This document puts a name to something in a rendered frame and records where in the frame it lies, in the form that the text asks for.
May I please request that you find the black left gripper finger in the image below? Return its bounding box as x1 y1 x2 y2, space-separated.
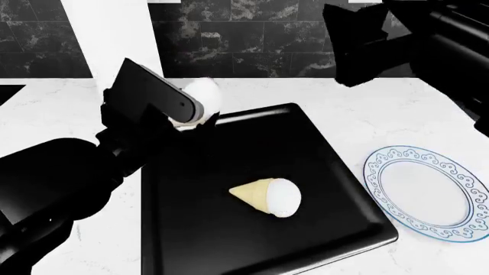
140 101 177 131
190 110 222 150

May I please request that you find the white ice cream cone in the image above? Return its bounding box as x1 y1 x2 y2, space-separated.
228 177 303 219
167 76 223 131

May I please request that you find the black square tray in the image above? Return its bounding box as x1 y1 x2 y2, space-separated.
140 102 400 275

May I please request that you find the white blue patterned plate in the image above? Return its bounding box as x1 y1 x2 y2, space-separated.
362 144 489 244

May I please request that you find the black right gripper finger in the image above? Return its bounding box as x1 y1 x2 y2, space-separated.
322 2 390 40
333 61 386 89

